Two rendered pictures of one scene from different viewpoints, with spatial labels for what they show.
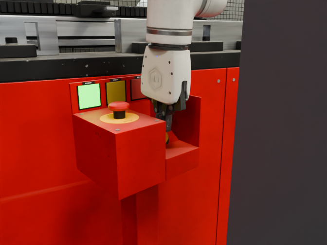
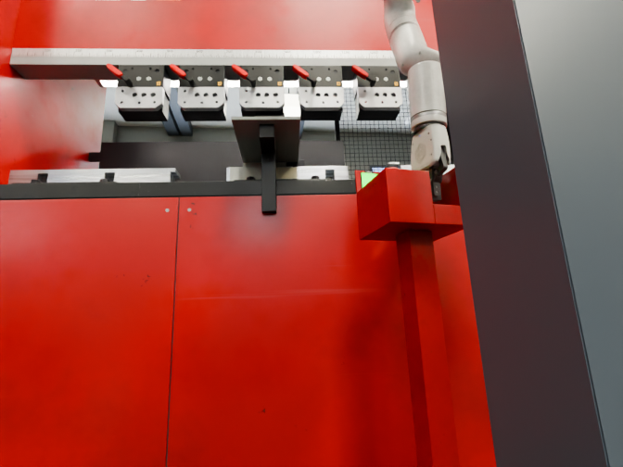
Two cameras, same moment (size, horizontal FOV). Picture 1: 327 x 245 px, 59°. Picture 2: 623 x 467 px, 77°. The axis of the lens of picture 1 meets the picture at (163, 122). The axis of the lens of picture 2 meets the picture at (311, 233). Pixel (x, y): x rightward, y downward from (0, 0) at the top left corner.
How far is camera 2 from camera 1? 59 cm
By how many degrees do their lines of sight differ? 39
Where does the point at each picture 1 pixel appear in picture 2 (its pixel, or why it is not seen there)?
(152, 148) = (417, 188)
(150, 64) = (415, 145)
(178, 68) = (436, 134)
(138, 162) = (406, 195)
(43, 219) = (328, 321)
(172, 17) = (426, 103)
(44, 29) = (338, 174)
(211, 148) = not seen: hidden behind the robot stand
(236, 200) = (450, 109)
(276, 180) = (459, 69)
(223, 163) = not seen: hidden behind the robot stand
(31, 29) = not seen: hidden behind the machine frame
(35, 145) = (326, 246)
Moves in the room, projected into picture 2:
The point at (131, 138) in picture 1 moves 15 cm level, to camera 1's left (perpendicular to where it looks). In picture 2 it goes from (398, 174) to (332, 187)
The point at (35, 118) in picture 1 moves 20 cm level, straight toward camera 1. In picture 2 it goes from (328, 223) to (331, 200)
